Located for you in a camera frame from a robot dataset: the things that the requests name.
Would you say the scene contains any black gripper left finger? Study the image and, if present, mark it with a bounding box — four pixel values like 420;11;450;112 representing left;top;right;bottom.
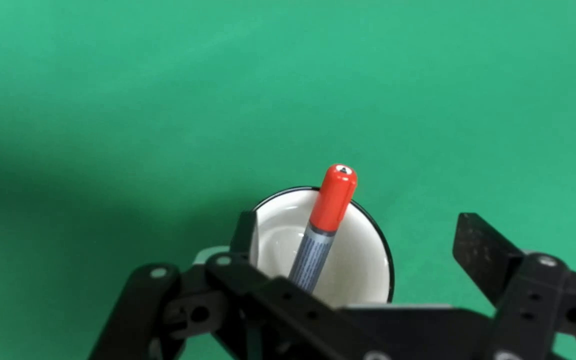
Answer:
87;207;283;360

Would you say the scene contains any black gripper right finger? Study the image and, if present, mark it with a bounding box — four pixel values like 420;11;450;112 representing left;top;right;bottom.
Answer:
451;211;576;360

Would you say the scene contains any grey marker with red cap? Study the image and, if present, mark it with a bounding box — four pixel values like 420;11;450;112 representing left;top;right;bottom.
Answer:
288;162;359;293

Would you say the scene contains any yellow enamel mug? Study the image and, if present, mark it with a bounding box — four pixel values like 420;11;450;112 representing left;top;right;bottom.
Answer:
191;185;396;309

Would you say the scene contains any green tablecloth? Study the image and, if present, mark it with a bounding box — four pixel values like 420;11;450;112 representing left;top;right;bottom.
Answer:
0;0;576;360

